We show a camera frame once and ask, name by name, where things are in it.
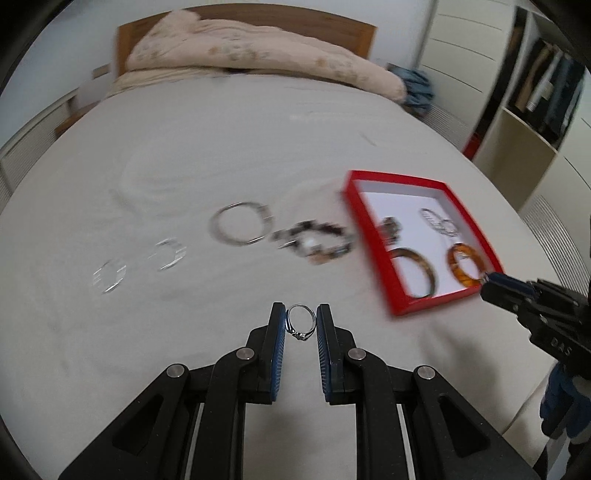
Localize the wooden headboard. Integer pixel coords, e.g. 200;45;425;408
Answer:
116;3;377;76

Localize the dark jade bangle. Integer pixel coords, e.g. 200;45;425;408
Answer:
390;248;438;300

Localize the silver wristwatch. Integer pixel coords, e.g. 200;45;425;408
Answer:
378;216;402;245

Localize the small twisted silver hoop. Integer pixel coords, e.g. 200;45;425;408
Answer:
147;238;186;272

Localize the white wardrobe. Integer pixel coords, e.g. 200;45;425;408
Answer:
418;0;515;151

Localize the amber bangle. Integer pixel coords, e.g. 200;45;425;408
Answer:
446;242;487;288

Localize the silver ring with stone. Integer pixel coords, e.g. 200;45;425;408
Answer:
285;303;318;342

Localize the red jewelry box tray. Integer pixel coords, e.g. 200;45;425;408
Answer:
342;170;503;316

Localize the wooden nightstand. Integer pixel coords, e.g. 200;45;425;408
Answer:
54;102;98;138

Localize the thin silver bangle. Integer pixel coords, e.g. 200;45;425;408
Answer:
209;201;274;246

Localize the open shelf unit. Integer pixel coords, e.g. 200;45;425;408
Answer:
464;2;587;211

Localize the large twisted silver hoop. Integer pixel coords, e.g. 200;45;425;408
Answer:
92;259;127;294

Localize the wall switch plate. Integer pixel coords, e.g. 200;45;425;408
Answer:
92;64;110;79

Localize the beige pillow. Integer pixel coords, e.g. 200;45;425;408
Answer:
105;67;229;98

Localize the silver chain necklace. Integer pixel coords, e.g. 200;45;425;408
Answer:
419;207;461;239

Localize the white bed sheet mattress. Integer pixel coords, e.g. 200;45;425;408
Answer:
1;75;554;479

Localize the white louvered cabinet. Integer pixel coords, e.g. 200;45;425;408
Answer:
1;89;77;210

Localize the dark beaded bracelet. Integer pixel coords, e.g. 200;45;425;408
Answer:
270;220;358;266

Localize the blue crumpled clothing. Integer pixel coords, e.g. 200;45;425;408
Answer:
387;64;435;118

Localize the blue gloved right hand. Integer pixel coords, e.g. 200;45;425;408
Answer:
540;363;590;445

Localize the pink floral duvet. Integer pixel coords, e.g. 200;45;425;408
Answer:
125;10;407;104

